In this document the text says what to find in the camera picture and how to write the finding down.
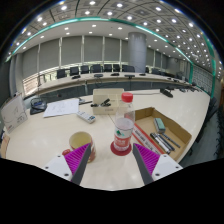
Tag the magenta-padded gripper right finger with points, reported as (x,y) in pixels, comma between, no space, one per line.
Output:
(146,159)

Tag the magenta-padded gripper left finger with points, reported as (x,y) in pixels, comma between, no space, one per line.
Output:
(76,159)

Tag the clear red-capped water bottle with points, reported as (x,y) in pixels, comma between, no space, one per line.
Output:
(124,130)

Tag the black marker pen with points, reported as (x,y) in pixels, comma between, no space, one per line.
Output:
(166,142)
(158,143)
(172,140)

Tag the red flowered mug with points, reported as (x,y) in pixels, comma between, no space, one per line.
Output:
(80,139)

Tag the flat round red coaster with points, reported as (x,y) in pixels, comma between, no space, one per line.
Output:
(115,151)

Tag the grey whiteboard eraser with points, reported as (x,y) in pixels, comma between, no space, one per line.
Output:
(159,125)

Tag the open brown cardboard box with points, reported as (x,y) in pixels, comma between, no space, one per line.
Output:
(180,133)

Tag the white printed paper sheets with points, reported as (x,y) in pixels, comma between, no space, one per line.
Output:
(61,107)

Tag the small black clip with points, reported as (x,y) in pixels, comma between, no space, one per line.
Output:
(104,103)

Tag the black desk phone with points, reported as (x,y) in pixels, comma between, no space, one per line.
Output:
(38,106)

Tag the black table microphone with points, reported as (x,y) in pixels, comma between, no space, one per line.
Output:
(166,93)

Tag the small cream box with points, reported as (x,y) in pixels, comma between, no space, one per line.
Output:
(108,94)

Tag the black desk microphones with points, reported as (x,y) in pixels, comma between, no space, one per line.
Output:
(98,75)

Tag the grey round column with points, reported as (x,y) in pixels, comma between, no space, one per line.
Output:
(137,51)

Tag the ceiling lights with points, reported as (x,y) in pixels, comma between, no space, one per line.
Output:
(109,13)

